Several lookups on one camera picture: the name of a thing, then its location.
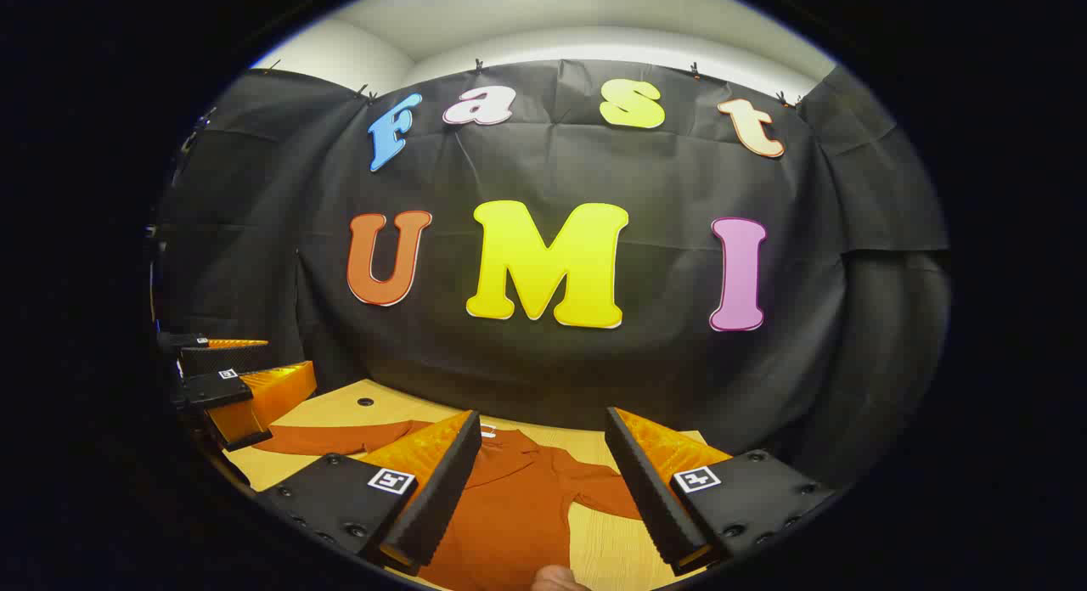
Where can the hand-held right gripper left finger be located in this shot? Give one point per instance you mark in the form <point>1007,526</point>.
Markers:
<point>442,498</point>

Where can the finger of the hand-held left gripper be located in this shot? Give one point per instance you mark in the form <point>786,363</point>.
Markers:
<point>212,359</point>
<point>208,391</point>

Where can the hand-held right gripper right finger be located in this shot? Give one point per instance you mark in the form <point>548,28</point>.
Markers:
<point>650,498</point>

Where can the orange button shirt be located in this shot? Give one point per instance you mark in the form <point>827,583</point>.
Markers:
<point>518,506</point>

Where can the black backdrop cloth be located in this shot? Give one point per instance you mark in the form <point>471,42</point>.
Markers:
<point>552,379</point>

